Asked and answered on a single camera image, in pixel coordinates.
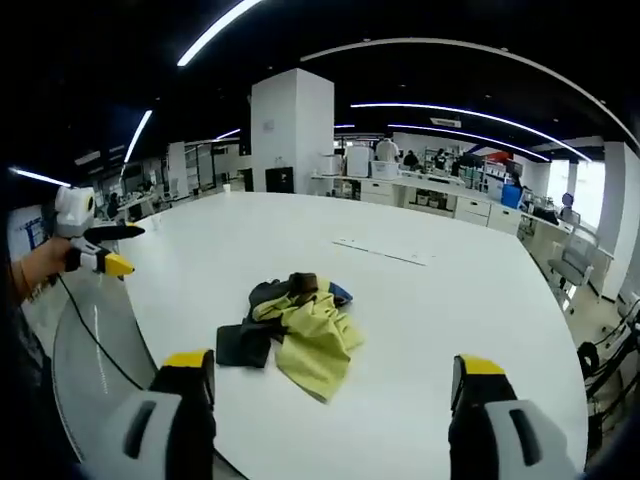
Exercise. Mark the straight ceiling light strip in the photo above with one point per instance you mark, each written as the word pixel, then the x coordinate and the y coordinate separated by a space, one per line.
pixel 215 30
pixel 137 136

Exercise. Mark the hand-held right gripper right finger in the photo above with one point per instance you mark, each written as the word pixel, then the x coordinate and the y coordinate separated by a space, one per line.
pixel 490 430

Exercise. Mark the curved ceiling light strip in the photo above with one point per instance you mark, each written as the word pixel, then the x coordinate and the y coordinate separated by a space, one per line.
pixel 390 106

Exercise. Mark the white appliance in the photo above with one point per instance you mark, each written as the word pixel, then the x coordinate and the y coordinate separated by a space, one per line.
pixel 359 161

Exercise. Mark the blue box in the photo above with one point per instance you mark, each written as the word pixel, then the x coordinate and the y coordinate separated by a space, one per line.
pixel 511 195

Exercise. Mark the white storage crate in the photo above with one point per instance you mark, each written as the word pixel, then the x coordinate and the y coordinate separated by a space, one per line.
pixel 384 170

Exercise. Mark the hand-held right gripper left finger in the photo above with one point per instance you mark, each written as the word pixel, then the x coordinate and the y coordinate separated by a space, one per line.
pixel 175 430

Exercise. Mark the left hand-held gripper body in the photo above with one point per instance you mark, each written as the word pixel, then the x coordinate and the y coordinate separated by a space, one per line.
pixel 72 212

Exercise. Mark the grey office chair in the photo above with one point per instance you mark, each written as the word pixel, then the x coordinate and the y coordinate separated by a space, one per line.
pixel 570 265

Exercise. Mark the white square pillar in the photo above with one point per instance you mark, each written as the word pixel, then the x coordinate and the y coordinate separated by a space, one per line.
pixel 622 215
pixel 295 130

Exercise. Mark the person's left hand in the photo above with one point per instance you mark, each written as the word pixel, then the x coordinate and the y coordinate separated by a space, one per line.
pixel 47 262

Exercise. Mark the black waste bin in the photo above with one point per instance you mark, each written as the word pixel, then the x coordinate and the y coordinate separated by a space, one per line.
pixel 589 360

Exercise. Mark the yellow blue garment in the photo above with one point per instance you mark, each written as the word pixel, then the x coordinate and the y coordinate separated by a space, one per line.
pixel 310 345

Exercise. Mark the black cabinet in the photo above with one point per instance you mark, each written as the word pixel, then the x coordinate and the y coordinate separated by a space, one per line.
pixel 279 180

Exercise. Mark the white template strip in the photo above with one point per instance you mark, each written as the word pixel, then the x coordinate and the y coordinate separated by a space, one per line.
pixel 380 252

